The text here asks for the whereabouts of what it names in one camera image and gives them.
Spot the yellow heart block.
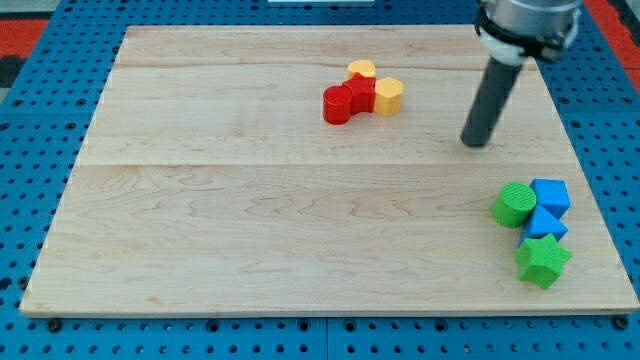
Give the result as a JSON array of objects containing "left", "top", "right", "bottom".
[{"left": 347, "top": 59, "right": 376, "bottom": 79}]

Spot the red cylinder block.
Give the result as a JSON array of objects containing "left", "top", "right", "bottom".
[{"left": 323, "top": 86, "right": 352, "bottom": 125}]

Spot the red star block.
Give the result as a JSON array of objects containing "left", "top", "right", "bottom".
[{"left": 342, "top": 73, "right": 376, "bottom": 115}]

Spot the light wooden board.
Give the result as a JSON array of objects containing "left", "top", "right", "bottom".
[{"left": 20, "top": 25, "right": 639, "bottom": 318}]

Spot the yellow hexagon block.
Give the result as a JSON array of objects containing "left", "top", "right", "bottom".
[{"left": 374, "top": 77, "right": 404, "bottom": 116}]

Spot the green cylinder block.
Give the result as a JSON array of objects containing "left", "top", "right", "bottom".
[{"left": 490, "top": 182, "right": 537, "bottom": 228}]

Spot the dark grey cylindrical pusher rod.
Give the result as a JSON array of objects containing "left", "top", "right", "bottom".
[{"left": 460, "top": 57, "right": 522, "bottom": 148}]

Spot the blue triangle block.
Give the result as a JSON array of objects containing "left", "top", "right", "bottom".
[{"left": 518, "top": 205, "right": 568, "bottom": 245}]

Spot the blue cube block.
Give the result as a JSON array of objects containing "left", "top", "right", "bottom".
[{"left": 530, "top": 178, "right": 571, "bottom": 219}]

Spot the green star block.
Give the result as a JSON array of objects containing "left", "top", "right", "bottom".
[{"left": 514, "top": 233, "right": 573, "bottom": 289}]

